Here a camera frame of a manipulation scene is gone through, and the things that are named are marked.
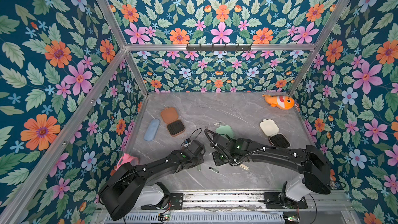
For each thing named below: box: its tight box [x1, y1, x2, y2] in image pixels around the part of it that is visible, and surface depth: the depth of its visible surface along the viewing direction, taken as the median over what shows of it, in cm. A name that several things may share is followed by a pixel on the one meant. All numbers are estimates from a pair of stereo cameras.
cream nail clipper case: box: [259, 118, 292, 149], surface depth 98 cm
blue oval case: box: [144, 118, 161, 142], surface depth 100 cm
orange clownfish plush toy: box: [262, 94, 295, 110], surface depth 107 cm
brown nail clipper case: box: [160, 107, 186, 137], surface depth 104 cm
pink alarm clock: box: [115, 153, 139, 171], surface depth 79 cm
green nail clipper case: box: [215, 124, 235, 139], surface depth 101 cm
